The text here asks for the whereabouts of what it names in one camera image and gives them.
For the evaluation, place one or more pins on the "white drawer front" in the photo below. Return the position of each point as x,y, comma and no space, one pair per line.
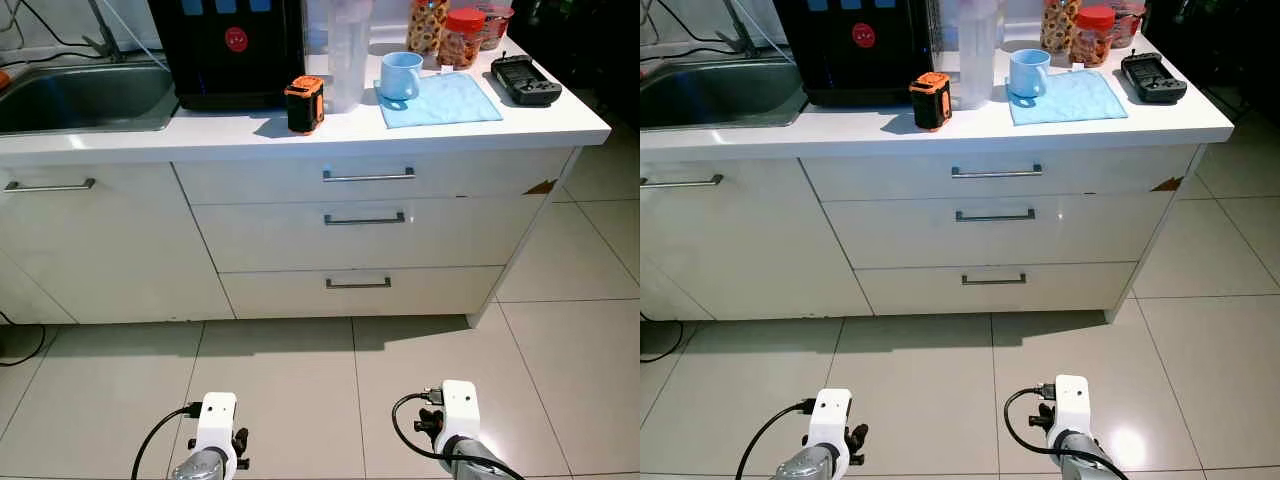
880,180
280,295
270,235
910,292
900,232
250,183

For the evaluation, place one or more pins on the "white cabinet door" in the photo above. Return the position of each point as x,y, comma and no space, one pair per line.
740,250
100,250

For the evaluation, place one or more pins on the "brown corner sticker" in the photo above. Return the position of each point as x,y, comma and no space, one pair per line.
540,187
1167,184

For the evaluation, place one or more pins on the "light blue cloth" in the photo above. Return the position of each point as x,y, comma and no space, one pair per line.
1080,100
450,105

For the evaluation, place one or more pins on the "light blue mug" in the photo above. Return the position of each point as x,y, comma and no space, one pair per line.
1028,72
402,75

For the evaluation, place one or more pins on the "black handheld device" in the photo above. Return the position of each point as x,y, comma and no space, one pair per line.
525,80
1153,78

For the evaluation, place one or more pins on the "translucent plastic pitcher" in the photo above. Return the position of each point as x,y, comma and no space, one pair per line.
978,60
348,60

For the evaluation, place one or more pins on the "stainless steel sink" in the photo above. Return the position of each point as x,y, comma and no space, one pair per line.
720,95
80,100

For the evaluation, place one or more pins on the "black countertop appliance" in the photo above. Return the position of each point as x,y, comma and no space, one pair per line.
225,60
855,60

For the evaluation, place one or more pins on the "clear jar with red lid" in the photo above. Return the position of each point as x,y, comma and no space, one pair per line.
1092,38
462,40

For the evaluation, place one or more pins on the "clear snack jar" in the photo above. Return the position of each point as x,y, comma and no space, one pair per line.
427,28
1057,25

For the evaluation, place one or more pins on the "clear container with red rim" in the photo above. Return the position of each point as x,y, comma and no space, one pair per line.
1128,20
497,20

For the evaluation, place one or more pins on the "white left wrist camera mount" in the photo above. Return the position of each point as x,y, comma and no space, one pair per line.
832,420
217,420

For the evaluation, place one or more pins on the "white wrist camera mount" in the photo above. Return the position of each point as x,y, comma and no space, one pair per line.
832,420
459,410
217,420
1070,405

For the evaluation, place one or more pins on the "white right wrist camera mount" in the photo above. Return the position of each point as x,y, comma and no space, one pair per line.
1070,405
459,410

